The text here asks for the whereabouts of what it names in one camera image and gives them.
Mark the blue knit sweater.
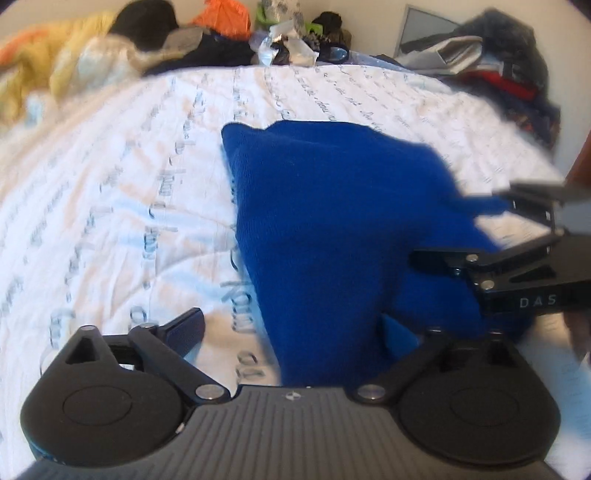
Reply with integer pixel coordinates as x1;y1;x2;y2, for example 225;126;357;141
221;120;533;387

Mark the dark blue fuzzy garment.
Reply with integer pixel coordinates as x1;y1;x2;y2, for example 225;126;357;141
455;9;561;148

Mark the red garment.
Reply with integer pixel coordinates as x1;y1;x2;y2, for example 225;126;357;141
462;69;540;103

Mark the white satin cloth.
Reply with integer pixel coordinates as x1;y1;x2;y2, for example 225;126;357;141
76;36;141;86

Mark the black fuzzy item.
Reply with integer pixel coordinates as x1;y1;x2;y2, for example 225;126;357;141
311;11;343;34

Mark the white printed bed sheet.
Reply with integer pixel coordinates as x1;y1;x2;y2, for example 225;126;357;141
0;62;566;457

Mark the black cloth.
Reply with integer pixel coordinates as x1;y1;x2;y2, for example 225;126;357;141
110;0;182;40

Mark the orange cloth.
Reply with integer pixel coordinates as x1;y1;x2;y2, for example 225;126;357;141
191;0;253;37

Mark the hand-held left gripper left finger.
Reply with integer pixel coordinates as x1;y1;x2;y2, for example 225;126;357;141
64;307;232;407

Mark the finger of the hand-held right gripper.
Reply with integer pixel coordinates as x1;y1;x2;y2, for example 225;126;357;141
409;230;570;283
462;182;591;232

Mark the yellow floral blanket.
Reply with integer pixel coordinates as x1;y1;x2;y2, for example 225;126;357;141
0;11;118;104

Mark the grey framed panel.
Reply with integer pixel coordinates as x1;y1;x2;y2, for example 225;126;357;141
396;4;463;57

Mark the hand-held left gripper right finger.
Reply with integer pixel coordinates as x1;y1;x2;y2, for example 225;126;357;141
355;315;525;407

